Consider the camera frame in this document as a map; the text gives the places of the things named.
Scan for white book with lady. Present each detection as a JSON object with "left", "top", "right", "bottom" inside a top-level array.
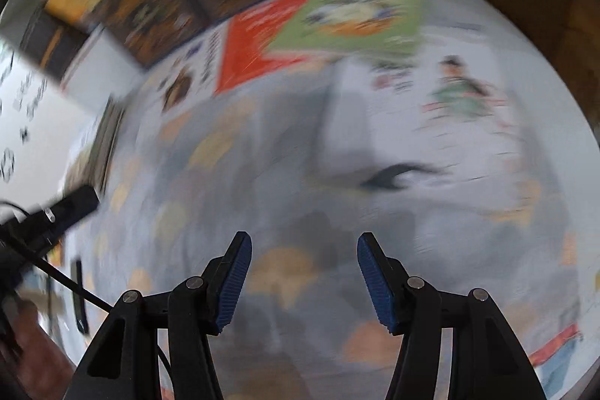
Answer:
[{"left": 63, "top": 95, "right": 126, "bottom": 199}]

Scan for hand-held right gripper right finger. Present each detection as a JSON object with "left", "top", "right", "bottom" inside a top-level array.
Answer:
[{"left": 356, "top": 232, "right": 549, "bottom": 400}]

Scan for red book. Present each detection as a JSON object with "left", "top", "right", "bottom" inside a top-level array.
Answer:
[{"left": 214, "top": 0, "right": 324, "bottom": 97}]

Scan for set of dark hardcover books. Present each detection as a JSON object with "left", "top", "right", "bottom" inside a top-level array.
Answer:
[{"left": 21, "top": 9, "right": 69, "bottom": 79}]

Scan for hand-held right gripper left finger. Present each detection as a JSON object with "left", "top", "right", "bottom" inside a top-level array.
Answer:
[{"left": 63, "top": 231, "right": 254, "bottom": 400}]

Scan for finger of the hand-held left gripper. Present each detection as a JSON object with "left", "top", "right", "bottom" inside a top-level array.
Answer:
[{"left": 47, "top": 187, "right": 100, "bottom": 232}]

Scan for white book cartoon faces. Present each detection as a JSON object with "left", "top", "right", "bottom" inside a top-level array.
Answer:
[{"left": 154, "top": 25, "right": 230, "bottom": 115}]

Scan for light green book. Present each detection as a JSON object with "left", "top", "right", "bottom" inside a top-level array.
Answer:
[{"left": 268, "top": 0, "right": 428, "bottom": 60}]

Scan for black lettering wall sticker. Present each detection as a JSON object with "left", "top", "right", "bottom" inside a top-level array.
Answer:
[{"left": 0, "top": 53, "right": 50, "bottom": 185}]

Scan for white book green-robed figure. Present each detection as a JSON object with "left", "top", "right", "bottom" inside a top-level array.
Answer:
[{"left": 323, "top": 20, "right": 535, "bottom": 223}]

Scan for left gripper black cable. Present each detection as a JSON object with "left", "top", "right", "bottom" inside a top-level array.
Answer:
[{"left": 33, "top": 257, "right": 111, "bottom": 312}]

